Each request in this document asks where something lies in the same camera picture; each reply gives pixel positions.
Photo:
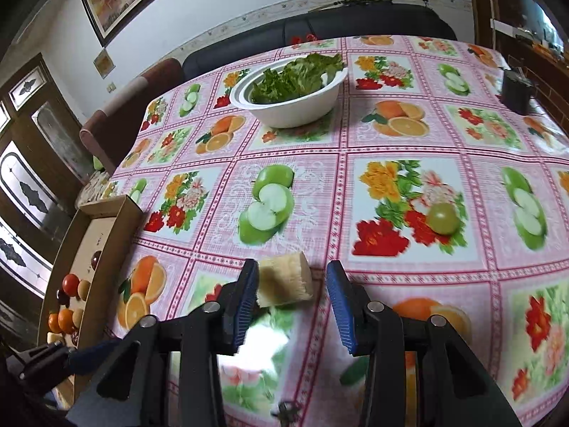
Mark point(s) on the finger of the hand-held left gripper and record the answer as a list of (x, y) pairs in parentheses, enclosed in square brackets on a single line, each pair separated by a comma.
[(86, 360)]

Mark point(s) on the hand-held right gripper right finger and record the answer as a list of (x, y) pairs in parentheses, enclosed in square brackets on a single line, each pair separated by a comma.
[(344, 309)]

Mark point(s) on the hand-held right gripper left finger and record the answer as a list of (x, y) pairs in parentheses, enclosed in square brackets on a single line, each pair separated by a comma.
[(246, 304)]

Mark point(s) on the pale sugarcane piece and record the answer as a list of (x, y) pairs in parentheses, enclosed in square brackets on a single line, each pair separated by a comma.
[(54, 337), (284, 282)]

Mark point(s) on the large orange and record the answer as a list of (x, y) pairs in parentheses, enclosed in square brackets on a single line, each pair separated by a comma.
[(66, 321)]

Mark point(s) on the brown kiwi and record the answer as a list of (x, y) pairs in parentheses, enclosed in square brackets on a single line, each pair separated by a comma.
[(78, 316), (84, 289)]

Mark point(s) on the small mandarin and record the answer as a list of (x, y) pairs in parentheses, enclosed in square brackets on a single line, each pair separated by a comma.
[(53, 323)]

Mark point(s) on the dark purple plum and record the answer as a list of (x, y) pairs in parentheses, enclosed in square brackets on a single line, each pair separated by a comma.
[(96, 259), (62, 298)]

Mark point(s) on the red tomato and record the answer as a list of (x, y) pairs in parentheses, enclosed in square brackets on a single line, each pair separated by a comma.
[(71, 283)]

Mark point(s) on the cardboard box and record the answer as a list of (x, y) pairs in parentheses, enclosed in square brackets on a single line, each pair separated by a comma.
[(101, 231)]

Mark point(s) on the small red fruit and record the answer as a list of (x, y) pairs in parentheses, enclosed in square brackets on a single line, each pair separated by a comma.
[(74, 337)]

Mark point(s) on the dried fruit stem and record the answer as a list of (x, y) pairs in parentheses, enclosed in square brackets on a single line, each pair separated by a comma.
[(287, 412)]

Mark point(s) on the green grape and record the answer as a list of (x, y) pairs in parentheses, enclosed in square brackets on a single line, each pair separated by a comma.
[(442, 219)]

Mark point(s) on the fruit print pink tablecloth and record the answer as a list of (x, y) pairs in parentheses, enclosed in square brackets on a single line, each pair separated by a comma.
[(320, 178)]

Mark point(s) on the wooden glass panel door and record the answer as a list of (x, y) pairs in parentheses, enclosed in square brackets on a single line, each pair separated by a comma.
[(26, 178)]

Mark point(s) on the white bowl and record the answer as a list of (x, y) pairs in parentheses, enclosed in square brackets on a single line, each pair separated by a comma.
[(293, 113)]

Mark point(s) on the green lettuce leaves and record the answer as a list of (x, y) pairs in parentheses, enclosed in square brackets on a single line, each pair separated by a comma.
[(289, 80)]

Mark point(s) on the brown armchair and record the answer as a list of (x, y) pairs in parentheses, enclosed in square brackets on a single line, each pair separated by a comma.
[(133, 98)]

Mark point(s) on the black cup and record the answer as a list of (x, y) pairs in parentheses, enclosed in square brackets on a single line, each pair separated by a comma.
[(518, 91)]

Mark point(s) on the black sofa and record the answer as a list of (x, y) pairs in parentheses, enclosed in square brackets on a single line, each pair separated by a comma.
[(355, 22)]

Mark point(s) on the wooden cabinet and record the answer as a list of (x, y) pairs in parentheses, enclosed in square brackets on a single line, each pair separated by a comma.
[(484, 0)]

